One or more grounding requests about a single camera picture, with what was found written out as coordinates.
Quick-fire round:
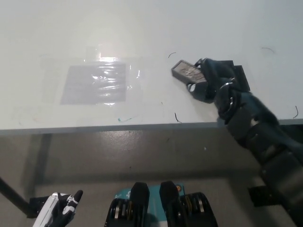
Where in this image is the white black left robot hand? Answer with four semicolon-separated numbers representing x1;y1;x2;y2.
33;190;83;227

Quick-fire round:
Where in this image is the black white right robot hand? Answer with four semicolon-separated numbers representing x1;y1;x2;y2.
186;57;237;105

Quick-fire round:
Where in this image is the dark grey whiteboard eraser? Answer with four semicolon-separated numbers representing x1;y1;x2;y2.
171;60;214;102

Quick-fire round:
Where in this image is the black tape patch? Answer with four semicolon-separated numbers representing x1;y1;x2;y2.
217;60;251;92

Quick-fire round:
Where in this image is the black slanted table leg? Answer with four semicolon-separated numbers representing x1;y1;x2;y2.
0;176;31;213

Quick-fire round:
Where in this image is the clear plastic film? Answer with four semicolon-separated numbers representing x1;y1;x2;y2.
39;46;144;118

